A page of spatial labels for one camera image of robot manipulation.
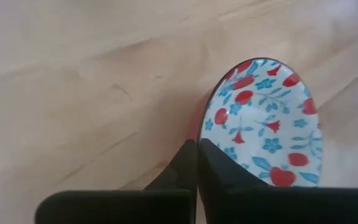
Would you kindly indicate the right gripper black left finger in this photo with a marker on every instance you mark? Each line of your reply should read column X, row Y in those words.
column 166, row 207

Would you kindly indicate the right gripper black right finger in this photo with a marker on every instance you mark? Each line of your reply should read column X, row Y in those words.
column 259, row 205

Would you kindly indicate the floral pattern mini bowl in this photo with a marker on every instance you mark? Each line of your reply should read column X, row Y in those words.
column 259, row 124

